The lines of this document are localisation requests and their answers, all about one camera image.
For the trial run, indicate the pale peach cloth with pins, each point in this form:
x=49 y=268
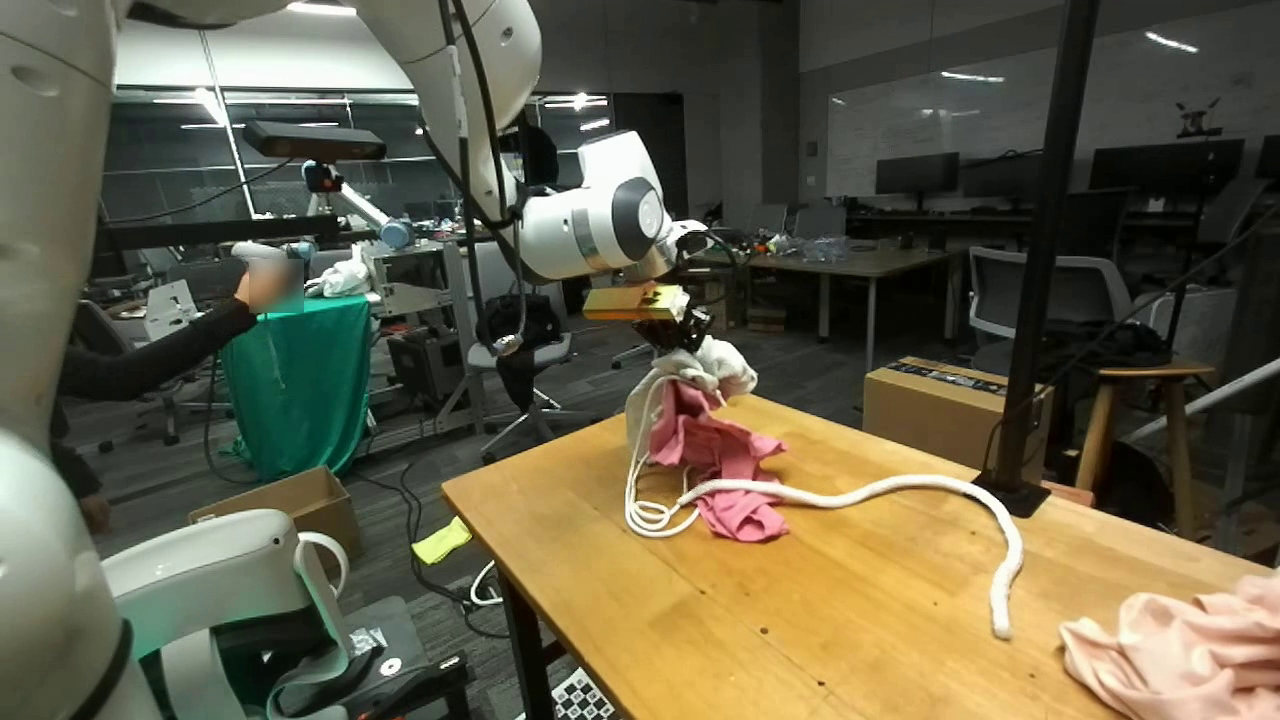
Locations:
x=1187 y=653

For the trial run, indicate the beige wrist camera box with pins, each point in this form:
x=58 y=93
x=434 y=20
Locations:
x=625 y=304

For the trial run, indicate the long wooden office table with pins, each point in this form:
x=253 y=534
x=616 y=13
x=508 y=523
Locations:
x=852 y=263

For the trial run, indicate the magenta pink cloth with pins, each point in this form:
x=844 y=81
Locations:
x=715 y=444

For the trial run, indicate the wooden stool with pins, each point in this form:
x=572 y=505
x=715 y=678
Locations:
x=1145 y=379

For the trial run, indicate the black table leg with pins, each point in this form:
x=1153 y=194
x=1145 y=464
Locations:
x=526 y=653

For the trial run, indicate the wide black computer monitor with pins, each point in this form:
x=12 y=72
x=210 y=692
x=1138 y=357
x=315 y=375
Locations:
x=1164 y=168

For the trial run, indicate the white plastic device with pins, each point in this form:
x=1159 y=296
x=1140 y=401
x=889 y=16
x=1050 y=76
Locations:
x=351 y=274

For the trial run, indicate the person's bare hand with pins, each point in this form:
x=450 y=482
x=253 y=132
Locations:
x=261 y=288

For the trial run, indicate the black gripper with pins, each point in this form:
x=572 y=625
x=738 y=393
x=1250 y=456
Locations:
x=683 y=328

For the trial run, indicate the black upright pole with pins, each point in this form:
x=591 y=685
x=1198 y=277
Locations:
x=1054 y=201

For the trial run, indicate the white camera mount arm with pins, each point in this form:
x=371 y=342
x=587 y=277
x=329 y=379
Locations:
x=356 y=201

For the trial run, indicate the white slanted rail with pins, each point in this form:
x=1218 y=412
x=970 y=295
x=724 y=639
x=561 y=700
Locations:
x=1226 y=393

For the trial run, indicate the yellow paper sheet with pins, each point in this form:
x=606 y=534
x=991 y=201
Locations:
x=441 y=543

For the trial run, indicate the ceiling light strip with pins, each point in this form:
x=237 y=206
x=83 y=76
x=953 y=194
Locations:
x=970 y=76
x=1169 y=43

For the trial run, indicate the black drone wall decoration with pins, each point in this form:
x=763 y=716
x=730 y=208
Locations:
x=1198 y=120

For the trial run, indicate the white frame office chair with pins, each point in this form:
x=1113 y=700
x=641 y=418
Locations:
x=980 y=295

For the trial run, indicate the checkerboard calibration board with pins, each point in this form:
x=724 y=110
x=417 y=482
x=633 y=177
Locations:
x=587 y=698

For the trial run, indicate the black stereo camera bar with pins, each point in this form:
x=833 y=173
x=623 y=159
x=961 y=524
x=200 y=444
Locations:
x=315 y=138

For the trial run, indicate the white sign board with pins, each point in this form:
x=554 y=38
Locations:
x=165 y=304

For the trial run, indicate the small open cardboard box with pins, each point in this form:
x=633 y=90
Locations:
x=302 y=502

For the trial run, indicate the person forearm black sleeve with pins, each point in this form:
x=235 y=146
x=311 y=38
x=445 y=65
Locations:
x=162 y=349

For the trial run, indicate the cardboard box with black tape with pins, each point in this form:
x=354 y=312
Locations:
x=935 y=401

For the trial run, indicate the black swivel chair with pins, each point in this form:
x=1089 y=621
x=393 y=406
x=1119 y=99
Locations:
x=512 y=324

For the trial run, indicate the green table cover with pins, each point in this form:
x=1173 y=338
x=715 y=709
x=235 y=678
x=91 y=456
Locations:
x=292 y=384

